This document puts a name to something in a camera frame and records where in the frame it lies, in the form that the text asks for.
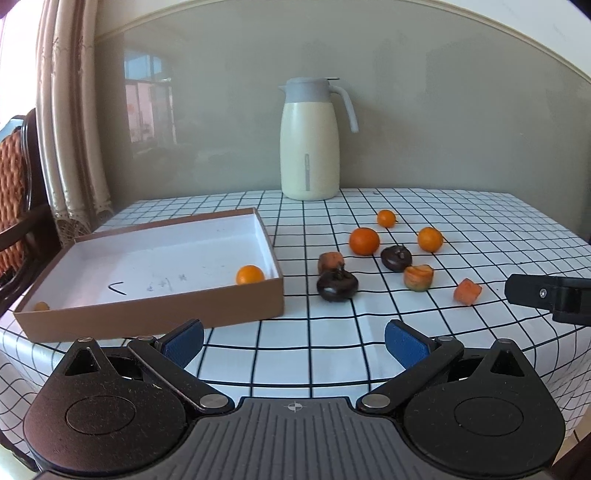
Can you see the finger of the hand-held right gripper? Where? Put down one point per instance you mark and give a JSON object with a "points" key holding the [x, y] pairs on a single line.
{"points": [[563, 295]]}

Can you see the beige curtain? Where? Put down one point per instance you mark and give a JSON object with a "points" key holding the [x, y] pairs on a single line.
{"points": [[69, 115]]}

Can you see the large orange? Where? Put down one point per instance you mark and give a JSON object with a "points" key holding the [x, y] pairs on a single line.
{"points": [[364, 241]]}

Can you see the wooden chair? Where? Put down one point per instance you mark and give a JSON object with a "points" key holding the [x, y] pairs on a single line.
{"points": [[11, 184]]}

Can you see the checkered white tablecloth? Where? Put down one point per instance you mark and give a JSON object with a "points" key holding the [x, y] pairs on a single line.
{"points": [[323, 341]]}

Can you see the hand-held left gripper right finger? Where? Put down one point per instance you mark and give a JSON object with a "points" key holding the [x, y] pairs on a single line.
{"points": [[406, 344]]}

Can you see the cream thermos jug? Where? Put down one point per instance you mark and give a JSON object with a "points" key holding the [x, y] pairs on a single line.
{"points": [[309, 147]]}

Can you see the small orange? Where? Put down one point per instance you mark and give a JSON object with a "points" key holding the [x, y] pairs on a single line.
{"points": [[386, 218], [41, 306]]}

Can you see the orange-brown fruit piece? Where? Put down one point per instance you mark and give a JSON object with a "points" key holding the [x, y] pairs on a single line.
{"points": [[329, 261], [418, 278], [467, 292]]}

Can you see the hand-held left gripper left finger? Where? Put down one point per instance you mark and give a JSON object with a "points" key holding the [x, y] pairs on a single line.
{"points": [[184, 344]]}

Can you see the brown cardboard box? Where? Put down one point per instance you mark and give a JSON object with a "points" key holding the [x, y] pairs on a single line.
{"points": [[161, 258]]}

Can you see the dark mangosteen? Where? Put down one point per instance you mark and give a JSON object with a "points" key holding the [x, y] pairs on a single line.
{"points": [[396, 258], [337, 286]]}

